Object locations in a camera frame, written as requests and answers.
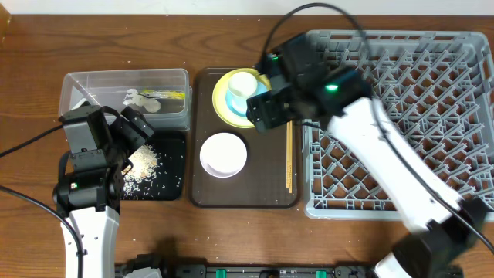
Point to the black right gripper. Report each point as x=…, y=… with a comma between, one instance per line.
x=264, y=115

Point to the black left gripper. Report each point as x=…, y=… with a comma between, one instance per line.
x=116, y=163

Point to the white tissue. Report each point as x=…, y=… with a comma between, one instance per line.
x=133, y=97

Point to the yellow green snack wrapper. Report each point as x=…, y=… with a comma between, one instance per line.
x=162, y=94

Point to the white bowl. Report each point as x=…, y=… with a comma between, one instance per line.
x=223, y=155

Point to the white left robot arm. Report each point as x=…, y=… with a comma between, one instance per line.
x=91, y=183

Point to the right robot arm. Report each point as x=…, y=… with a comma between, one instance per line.
x=441, y=224

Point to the grey plastic dishwasher rack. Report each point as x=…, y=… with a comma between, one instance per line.
x=437, y=88

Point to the wooden chopstick right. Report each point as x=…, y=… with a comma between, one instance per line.
x=292, y=159

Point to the wooden chopstick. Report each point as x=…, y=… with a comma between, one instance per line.
x=288, y=156
x=292, y=159

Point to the wooden chopstick left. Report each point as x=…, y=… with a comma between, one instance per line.
x=288, y=156

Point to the light blue bowl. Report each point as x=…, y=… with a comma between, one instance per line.
x=235, y=108

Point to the spilled rice pile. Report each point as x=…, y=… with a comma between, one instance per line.
x=143, y=166

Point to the clear plastic bin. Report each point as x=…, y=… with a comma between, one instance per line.
x=109, y=88

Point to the white paper cup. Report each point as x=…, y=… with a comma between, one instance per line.
x=242, y=85

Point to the black tray bin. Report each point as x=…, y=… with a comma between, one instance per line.
x=170, y=173

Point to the yellow plate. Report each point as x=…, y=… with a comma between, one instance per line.
x=220, y=98

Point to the dark brown serving tray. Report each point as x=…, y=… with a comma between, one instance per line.
x=262, y=181

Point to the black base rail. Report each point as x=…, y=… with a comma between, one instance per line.
x=150, y=265

